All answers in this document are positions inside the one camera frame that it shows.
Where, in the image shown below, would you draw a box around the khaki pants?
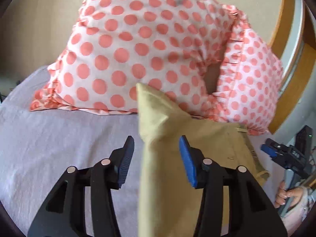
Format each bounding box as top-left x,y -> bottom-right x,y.
136,84 -> 269,236

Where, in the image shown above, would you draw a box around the person right hand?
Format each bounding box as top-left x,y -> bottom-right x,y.
274,181 -> 304,208

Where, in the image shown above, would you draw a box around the black electronic device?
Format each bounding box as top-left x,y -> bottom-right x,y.
295,125 -> 313,159

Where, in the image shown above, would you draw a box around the right polka dot pillow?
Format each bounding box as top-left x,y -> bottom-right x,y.
212,5 -> 283,135

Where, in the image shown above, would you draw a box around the polka dot pillow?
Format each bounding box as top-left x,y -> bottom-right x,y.
30,0 -> 234,116
212,5 -> 283,135

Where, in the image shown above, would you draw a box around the lavender bed sheet mattress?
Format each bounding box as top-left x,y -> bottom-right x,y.
1,67 -> 283,236

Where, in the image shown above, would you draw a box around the wooden framed glass door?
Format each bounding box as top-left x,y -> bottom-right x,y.
268,0 -> 315,134

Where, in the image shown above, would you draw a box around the left polka dot pillow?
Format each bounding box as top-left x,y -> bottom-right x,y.
30,0 -> 234,116

